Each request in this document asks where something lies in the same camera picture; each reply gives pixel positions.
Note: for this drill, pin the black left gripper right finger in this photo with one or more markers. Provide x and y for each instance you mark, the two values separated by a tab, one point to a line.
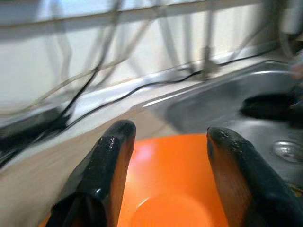
248	184

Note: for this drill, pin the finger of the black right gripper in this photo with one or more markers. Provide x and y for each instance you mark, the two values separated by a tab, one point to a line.
265	107

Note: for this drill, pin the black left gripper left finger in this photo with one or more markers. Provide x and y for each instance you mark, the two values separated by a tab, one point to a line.
99	170

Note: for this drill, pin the orange plastic bowl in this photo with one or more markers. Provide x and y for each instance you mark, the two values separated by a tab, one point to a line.
165	177

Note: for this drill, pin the steel sink drain strainer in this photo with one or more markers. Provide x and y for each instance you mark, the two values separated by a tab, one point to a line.
288	150

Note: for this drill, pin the stainless steel sink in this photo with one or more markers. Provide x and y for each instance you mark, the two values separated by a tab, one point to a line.
213	99

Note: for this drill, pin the beige woven counter mat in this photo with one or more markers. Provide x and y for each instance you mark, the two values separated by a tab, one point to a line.
35	177

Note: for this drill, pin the chrome sink faucet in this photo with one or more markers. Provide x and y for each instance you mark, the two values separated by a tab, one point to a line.
209	63

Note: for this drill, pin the black power adapter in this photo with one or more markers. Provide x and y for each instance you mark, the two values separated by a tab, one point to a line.
35	125

